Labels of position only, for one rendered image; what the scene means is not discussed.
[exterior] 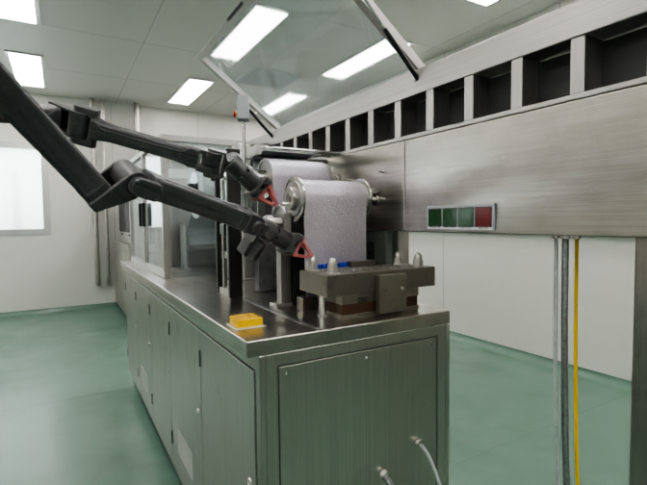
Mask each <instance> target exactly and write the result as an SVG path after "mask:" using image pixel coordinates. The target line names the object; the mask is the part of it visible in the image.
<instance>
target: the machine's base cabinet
mask: <svg viewBox="0 0 647 485"><path fill-rule="evenodd" d="M125 290H126V310H127V339H128V348H127V356H128V368H129V371H130V373H131V375H132V377H133V379H134V382H135V384H136V386H137V388H138V390H139V392H140V394H141V397H142V400H143V402H144V404H145V406H146V408H147V411H148V413H149V415H150V417H151V419H152V420H153V422H154V425H155V427H156V429H157V431H158V433H159V435H160V438H161V440H162V442H163V444H164V446H165V448H166V450H167V453H168V456H169V458H170V460H171V462H172V464H173V466H174V468H175V470H176V472H177V474H178V476H179V478H180V481H181V483H182V485H387V484H386V482H384V481H382V480H381V479H380V478H379V475H380V472H381V471H383V470H386V471H388V472H389V473H390V478H391V480H392V481H393V483H394V485H438V484H437V481H436V478H435V475H434V472H433V469H432V467H431V464H430V463H429V461H428V459H427V456H426V454H425V453H424V452H423V450H422V449H421V448H420V447H417V446H416V445H415V442H416V440H417V439H418V438H420V439H422V440H423V441H424V446H425V448H426V449H427V451H428V452H429V454H430V456H431V458H432V460H433V462H434V464H435V467H436V469H437V471H438V474H439V477H440V480H441V483H442V485H449V426H450V324H449V323H445V324H439V325H433V326H429V327H423V328H417V329H412V330H406V331H401V332H396V333H390V334H384V335H378V336H373V337H368V338H362V339H357V340H351V341H345V342H340V343H335V344H329V345H319V346H313V347H307V348H303V349H297V350H291V351H286V352H280V353H274V354H270V355H264V356H258V357H252V358H246V357H245V356H244V355H242V354H241V353H239V352H238V351H237V350H235V349H234V348H233V347H231V346H230V345H228V344H227V343H225V342H224V341H223V340H221V339H220V338H219V337H217V336H216V335H214V334H213V333H212V332H210V331H209V330H208V329H206V328H205V327H204V326H202V325H201V324H199V323H198V322H197V321H195V320H194V319H192V318H191V317H189V316H188V315H187V314H185V313H184V312H183V311H181V310H180V309H178V308H177V307H176V306H174V305H173V304H172V303H170V302H169V301H168V300H166V299H165V298H163V297H162V296H161V295H159V294H158V293H156V292H155V291H153V290H152V289H151V288H149V287H148V286H147V285H145V284H144V283H143V282H142V281H141V280H139V279H138V278H137V277H135V276H134V275H133V274H131V273H130V272H128V271H127V270H125Z"/></svg>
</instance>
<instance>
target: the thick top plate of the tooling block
mask: <svg viewBox="0 0 647 485"><path fill-rule="evenodd" d="M412 266H413V264H407V263H404V265H393V264H382V265H375V266H367V267H355V268H350V267H343V268H338V272H339V274H326V273H327V268H319V271H307V269H306V270H300V271H299V289H300V290H301V291H305V292H308V293H311V294H317V295H320V296H324V297H334V296H343V295H351V294H367V293H375V276H376V275H380V274H391V273H406V288H407V289H410V288H419V287H426V286H435V267H431V266H423V267H420V268H417V267H412Z"/></svg>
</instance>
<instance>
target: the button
mask: <svg viewBox="0 0 647 485"><path fill-rule="evenodd" d="M229 318H230V324H232V325H234V326H235V327H237V328H244V327H250V326H258V325H263V318H262V317H260V316H258V315H256V314H254V313H249V314H241V315H234V316H230V317H229Z"/></svg>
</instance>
